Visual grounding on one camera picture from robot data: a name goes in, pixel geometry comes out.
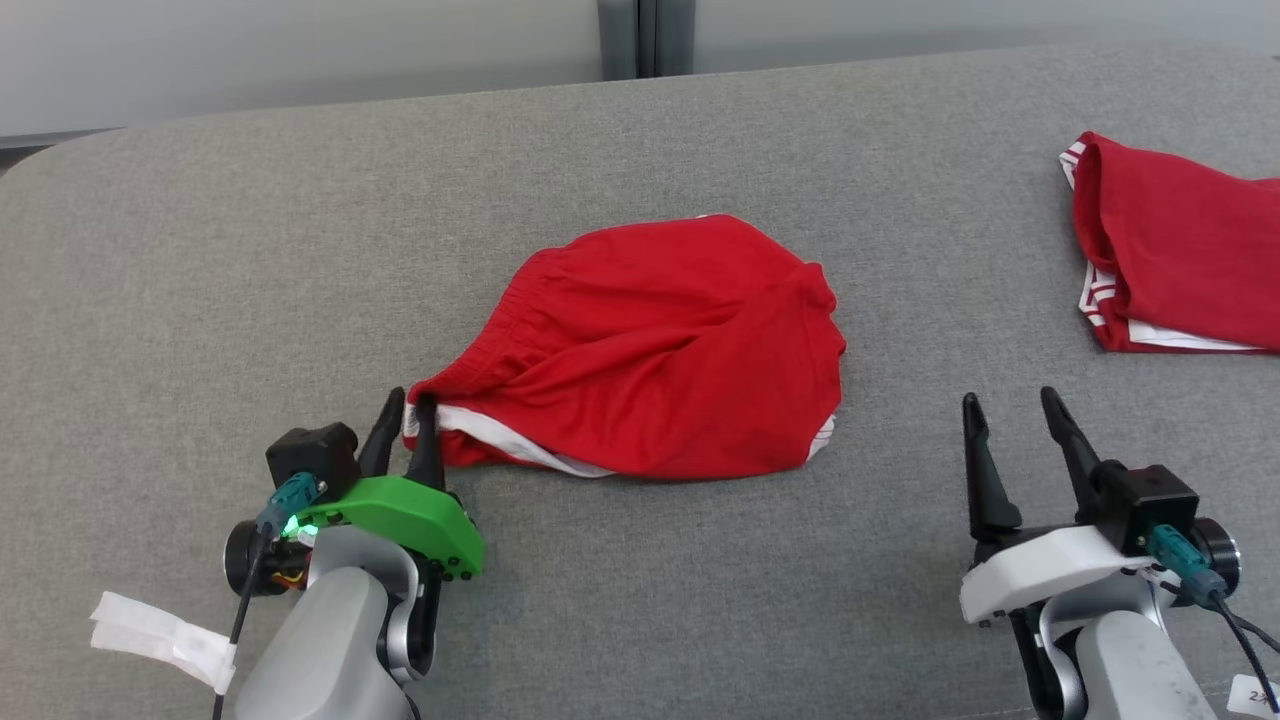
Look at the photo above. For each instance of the grey vertical post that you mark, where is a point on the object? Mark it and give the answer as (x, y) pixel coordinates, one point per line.
(645, 35)

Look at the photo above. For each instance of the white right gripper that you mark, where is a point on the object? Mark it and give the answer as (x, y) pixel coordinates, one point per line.
(1040, 575)

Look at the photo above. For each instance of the red white basketball jersey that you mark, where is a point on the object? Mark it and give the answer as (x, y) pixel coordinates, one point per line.
(1190, 250)

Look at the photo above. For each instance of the grey fabric sofa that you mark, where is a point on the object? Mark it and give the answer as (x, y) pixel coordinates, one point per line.
(700, 600)

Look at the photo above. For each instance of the red shorts white stripes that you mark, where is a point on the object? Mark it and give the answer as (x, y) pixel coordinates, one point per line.
(660, 350)

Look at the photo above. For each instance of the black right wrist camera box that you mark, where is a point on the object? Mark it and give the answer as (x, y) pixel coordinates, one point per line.
(1150, 505)

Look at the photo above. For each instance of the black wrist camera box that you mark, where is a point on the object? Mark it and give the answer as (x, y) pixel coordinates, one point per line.
(312, 458)
(1150, 505)

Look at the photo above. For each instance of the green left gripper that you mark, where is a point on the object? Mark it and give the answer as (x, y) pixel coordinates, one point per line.
(410, 520)

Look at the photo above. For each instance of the white tape tag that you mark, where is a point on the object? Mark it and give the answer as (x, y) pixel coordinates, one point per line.
(160, 635)

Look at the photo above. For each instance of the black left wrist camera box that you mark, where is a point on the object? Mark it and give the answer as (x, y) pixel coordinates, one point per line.
(312, 458)

